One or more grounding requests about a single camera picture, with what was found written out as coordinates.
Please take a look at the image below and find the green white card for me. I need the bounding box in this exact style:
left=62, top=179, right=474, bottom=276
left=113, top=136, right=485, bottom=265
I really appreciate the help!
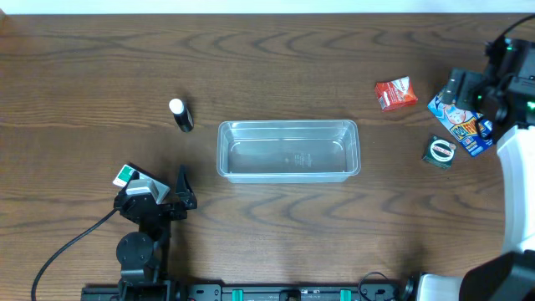
left=112, top=165, right=135, bottom=187

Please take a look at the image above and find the dark bottle white cap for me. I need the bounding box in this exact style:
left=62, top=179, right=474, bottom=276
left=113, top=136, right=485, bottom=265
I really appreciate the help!
left=169, top=99, right=194, bottom=133

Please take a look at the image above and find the red snack packet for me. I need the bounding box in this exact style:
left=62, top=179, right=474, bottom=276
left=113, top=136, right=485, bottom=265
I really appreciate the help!
left=374, top=76, right=418, bottom=111

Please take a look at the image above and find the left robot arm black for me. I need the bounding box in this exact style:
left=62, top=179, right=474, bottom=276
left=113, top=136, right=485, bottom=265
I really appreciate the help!
left=113, top=165, right=197, bottom=300

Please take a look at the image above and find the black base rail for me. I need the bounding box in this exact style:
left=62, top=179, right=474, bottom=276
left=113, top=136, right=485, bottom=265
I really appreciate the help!
left=80, top=283, right=401, bottom=301

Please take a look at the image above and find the blue fever patch packet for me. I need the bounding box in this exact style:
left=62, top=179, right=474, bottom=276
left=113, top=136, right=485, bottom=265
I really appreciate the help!
left=427, top=89, right=493, bottom=157

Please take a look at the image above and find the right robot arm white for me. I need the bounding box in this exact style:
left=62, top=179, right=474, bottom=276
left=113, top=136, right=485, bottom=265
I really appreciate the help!
left=396, top=35, right=534, bottom=300

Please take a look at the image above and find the green round tape box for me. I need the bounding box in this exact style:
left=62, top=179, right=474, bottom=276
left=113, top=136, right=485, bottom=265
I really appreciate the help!
left=421, top=135, right=456, bottom=170

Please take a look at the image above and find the clear plastic container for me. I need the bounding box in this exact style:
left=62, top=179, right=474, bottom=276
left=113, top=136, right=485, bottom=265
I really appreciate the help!
left=217, top=120, right=361, bottom=184

